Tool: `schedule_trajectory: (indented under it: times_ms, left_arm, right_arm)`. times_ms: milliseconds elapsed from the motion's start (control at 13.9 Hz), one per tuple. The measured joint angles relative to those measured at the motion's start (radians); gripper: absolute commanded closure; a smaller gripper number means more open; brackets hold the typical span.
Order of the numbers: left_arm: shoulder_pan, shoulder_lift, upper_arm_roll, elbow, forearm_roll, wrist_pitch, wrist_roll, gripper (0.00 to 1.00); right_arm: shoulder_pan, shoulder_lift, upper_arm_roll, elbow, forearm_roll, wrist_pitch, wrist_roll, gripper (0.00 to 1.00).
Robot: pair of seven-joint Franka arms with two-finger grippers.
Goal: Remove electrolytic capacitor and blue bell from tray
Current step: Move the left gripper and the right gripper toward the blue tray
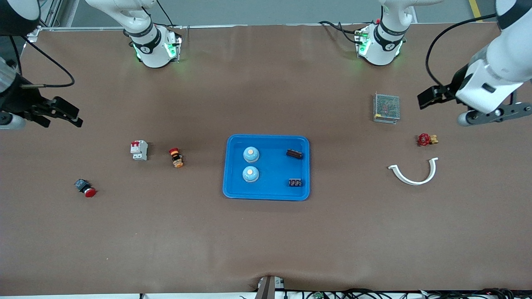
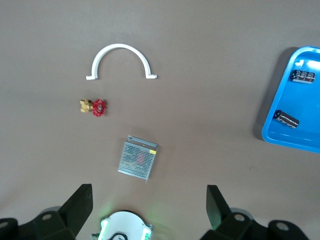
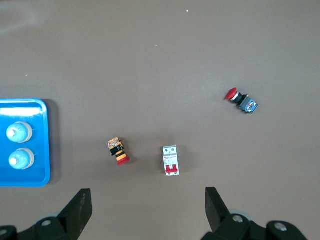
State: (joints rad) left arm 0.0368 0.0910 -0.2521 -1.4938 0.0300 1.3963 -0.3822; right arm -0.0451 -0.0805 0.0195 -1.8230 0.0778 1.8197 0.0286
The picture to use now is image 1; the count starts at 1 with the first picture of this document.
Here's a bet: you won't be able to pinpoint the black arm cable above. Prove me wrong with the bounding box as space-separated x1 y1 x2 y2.
425 14 498 88
8 35 75 88

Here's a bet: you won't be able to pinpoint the blue plastic tray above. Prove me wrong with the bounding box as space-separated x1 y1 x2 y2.
222 134 310 201

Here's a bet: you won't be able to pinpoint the aluminium frame post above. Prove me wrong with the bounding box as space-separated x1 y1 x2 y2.
25 0 84 42

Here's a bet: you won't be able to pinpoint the dark camera mount bracket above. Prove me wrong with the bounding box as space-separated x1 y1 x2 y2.
254 275 286 299

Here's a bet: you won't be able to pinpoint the white half-round pipe clamp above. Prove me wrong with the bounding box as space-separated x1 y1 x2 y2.
388 157 439 186

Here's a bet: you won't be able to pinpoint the black arm base cables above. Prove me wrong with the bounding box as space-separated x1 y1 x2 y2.
318 20 363 44

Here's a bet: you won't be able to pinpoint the white red circuit breaker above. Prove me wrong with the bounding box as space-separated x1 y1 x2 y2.
130 140 148 161

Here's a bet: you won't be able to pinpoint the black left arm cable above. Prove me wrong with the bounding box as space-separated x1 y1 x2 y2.
425 14 498 88

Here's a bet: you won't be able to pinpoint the metal mesh power supply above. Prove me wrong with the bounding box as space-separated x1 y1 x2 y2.
373 93 401 124

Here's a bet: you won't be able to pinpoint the brown table mat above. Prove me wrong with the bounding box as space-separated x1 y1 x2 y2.
0 23 532 296

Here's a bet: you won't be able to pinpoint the silver table edge rail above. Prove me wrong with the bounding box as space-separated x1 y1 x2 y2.
39 24 377 31

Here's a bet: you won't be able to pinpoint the red mushroom push button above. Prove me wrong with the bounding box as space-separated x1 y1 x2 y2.
74 179 97 198

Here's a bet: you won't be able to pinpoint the black cable bundle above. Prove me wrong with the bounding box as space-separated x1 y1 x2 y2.
239 288 516 299

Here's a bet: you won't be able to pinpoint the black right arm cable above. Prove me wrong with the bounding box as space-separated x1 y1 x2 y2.
8 35 75 88

